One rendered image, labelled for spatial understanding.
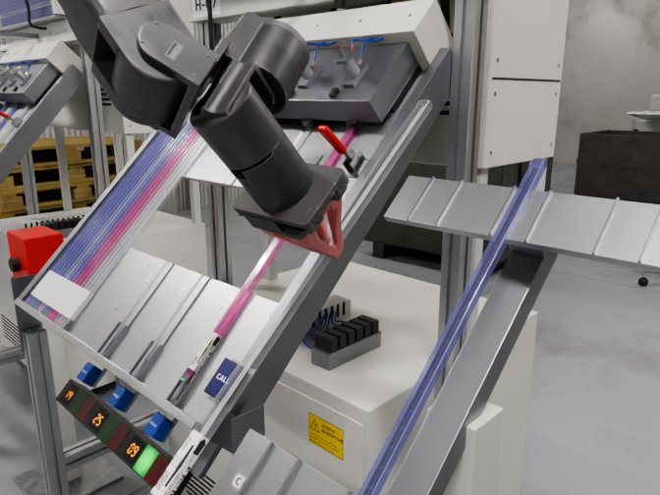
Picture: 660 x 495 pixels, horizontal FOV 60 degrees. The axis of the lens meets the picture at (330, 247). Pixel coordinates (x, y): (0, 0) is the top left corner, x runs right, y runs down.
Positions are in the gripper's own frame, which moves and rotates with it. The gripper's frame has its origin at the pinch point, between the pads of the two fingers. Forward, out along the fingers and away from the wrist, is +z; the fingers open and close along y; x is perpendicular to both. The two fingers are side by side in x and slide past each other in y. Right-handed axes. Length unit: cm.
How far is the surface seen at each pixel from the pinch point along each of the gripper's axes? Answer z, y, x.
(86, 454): 57, 85, 43
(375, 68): 9.8, 23.2, -38.7
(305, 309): 19.1, 15.6, 1.0
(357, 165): 14.6, 18.8, -22.3
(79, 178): 126, 366, -64
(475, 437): 17.1, -15.0, 7.7
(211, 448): 21.2, 18.2, 23.1
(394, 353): 60, 25, -10
